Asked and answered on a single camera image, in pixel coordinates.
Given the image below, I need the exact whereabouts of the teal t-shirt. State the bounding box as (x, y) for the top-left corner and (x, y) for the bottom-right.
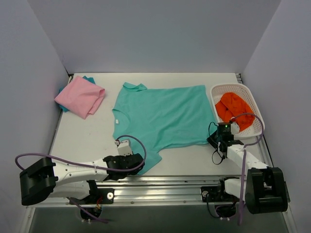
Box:
(112, 83), (215, 175)

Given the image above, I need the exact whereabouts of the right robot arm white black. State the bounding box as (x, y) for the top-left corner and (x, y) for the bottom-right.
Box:
(207, 122), (288, 214)

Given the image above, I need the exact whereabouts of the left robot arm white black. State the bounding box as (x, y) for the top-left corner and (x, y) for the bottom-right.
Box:
(19, 153), (146, 206)

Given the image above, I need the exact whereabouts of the orange crumpled t-shirt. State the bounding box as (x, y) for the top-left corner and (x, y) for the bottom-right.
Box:
(215, 92), (255, 132)

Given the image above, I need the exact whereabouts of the white perforated plastic basket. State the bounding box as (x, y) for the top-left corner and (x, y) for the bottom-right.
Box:
(210, 83), (264, 139)

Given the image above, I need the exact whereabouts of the pink folded t-shirt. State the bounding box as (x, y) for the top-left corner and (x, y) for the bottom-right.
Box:
(54, 76), (105, 119)

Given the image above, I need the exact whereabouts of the teal folded t-shirt underneath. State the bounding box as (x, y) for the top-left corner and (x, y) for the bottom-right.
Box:
(54, 76), (97, 118)

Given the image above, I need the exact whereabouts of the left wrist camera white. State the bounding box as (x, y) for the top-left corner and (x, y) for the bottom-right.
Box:
(115, 139), (133, 156)

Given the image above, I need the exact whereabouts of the black thin cable loop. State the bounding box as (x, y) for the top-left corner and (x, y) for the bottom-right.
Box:
(208, 122), (225, 165)

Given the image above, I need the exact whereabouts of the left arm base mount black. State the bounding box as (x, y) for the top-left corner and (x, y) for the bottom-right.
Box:
(69, 188), (115, 205)

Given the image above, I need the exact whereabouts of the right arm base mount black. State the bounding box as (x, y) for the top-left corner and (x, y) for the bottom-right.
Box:
(200, 186), (239, 203)

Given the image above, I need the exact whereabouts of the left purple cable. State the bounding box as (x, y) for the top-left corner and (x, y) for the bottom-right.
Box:
(15, 135), (148, 223)

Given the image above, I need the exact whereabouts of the aluminium rail frame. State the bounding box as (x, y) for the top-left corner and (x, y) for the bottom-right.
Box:
(19, 72), (297, 233)

